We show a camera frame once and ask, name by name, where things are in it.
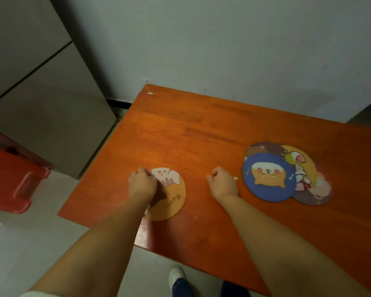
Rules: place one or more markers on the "yellow rabbit coaster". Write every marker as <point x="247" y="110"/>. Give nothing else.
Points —
<point x="303" y="160"/>

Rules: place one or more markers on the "person's left forearm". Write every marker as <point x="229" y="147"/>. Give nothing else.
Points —
<point x="96" y="259"/>

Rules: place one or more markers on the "person's left white shoe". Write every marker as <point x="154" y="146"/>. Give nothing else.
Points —
<point x="176" y="275"/>

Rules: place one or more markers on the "orange-brown wooden table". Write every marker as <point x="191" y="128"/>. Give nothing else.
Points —
<point x="204" y="136"/>

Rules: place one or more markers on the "brown bear sun coaster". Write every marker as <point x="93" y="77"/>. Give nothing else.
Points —
<point x="261" y="148"/>

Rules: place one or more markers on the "red plastic stool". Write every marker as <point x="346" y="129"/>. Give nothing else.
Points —
<point x="6" y="188"/>

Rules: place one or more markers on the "grey refrigerator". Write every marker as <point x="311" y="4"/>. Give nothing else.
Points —
<point x="49" y="105"/>

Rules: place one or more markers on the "white shirt sleeve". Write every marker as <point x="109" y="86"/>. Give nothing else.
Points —
<point x="40" y="295"/>

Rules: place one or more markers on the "person's left hand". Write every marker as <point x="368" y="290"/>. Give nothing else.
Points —
<point x="142" y="185"/>

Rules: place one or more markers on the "person's right forearm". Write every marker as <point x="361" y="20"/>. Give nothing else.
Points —
<point x="281" y="253"/>

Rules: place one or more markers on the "person's right hand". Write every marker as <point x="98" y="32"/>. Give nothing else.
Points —
<point x="224" y="185"/>

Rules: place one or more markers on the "blue shiba dog coaster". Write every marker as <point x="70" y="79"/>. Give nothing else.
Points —
<point x="269" y="179"/>

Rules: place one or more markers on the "purple pink bear coaster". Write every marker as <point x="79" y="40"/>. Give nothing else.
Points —
<point x="317" y="196"/>

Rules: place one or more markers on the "person's blue trouser leg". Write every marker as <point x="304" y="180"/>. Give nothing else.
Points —
<point x="235" y="291"/>
<point x="182" y="290"/>

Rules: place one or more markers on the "person's right blue trouser leg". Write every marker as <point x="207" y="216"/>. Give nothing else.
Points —
<point x="235" y="291"/>

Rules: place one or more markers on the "orange cat coaster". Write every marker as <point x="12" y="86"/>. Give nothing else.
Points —
<point x="171" y="201"/>

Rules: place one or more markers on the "person's left blue trouser leg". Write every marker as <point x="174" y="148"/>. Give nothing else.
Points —
<point x="182" y="290"/>

